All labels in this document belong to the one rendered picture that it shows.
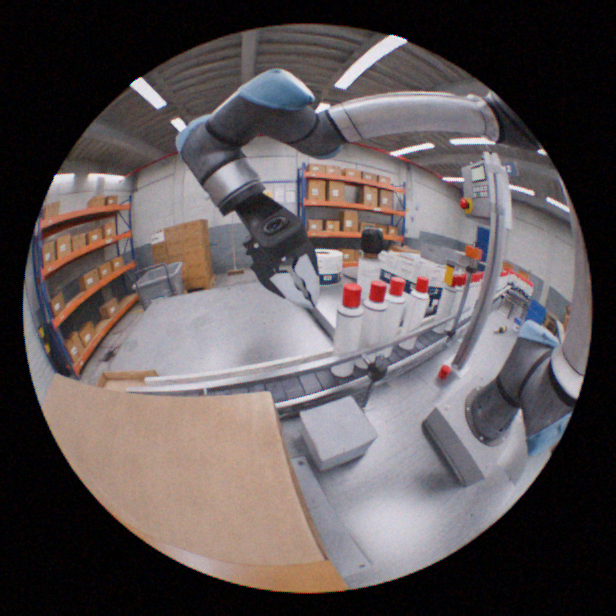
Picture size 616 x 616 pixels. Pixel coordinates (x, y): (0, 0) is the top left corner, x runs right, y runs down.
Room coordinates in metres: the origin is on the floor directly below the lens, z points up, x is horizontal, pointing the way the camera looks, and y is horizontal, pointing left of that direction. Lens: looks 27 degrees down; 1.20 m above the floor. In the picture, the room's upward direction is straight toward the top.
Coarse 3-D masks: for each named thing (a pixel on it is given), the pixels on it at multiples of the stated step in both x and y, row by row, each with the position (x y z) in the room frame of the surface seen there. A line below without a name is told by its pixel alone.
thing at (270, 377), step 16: (448, 320) 0.39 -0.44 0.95; (400, 336) 0.32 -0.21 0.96; (416, 336) 0.33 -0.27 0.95; (352, 352) 0.27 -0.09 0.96; (368, 352) 0.27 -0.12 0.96; (304, 368) 0.23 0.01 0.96; (320, 368) 0.24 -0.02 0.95; (192, 384) 0.17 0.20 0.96; (208, 384) 0.18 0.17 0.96; (224, 384) 0.18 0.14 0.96; (240, 384) 0.19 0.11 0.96; (256, 384) 0.20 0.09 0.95
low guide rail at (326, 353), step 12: (276, 360) 0.30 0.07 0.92; (288, 360) 0.30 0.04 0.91; (300, 360) 0.31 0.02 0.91; (312, 360) 0.32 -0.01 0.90; (204, 372) 0.24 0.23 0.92; (216, 372) 0.25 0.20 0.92; (228, 372) 0.25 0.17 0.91; (240, 372) 0.26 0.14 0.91; (252, 372) 0.27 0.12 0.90; (156, 384) 0.18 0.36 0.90; (168, 384) 0.20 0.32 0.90
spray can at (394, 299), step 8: (392, 280) 0.35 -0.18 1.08; (400, 280) 0.35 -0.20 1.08; (392, 288) 0.35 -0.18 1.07; (400, 288) 0.34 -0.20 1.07; (392, 296) 0.35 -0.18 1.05; (400, 296) 0.34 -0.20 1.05; (392, 304) 0.34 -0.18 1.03; (400, 304) 0.33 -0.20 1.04; (392, 312) 0.33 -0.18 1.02; (400, 312) 0.33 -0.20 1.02; (392, 320) 0.33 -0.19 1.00; (384, 328) 0.34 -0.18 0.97; (392, 328) 0.33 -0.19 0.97; (384, 336) 0.34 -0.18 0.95; (392, 336) 0.33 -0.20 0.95; (384, 352) 0.33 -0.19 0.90
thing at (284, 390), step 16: (464, 320) 0.50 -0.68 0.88; (432, 336) 0.41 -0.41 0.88; (400, 352) 0.35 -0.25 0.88; (416, 352) 0.35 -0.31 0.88; (272, 384) 0.26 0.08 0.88; (288, 384) 0.26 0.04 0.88; (304, 384) 0.26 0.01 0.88; (320, 384) 0.26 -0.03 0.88; (336, 384) 0.26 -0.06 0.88; (288, 400) 0.23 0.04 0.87
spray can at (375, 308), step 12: (372, 288) 0.32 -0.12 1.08; (384, 288) 0.31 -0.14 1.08; (372, 300) 0.31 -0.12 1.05; (384, 300) 0.31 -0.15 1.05; (372, 312) 0.30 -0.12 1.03; (384, 312) 0.30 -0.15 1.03; (372, 324) 0.30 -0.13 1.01; (360, 336) 0.32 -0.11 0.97; (372, 336) 0.30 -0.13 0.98; (360, 348) 0.31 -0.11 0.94; (360, 360) 0.31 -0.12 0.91; (372, 360) 0.30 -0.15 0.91
